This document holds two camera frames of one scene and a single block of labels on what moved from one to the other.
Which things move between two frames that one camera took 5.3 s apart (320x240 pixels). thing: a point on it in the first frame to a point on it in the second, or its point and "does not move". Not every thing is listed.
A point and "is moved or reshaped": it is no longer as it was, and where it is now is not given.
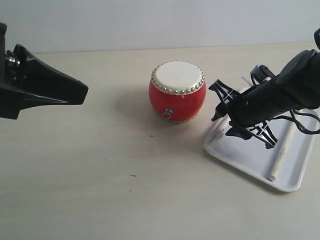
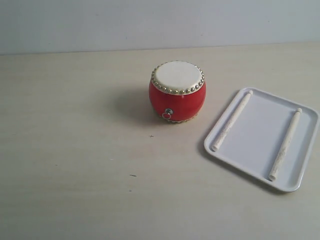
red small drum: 177,90 does not move
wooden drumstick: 287,140 does not move
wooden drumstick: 219,126 is moved or reshaped
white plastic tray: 284,166 does not move
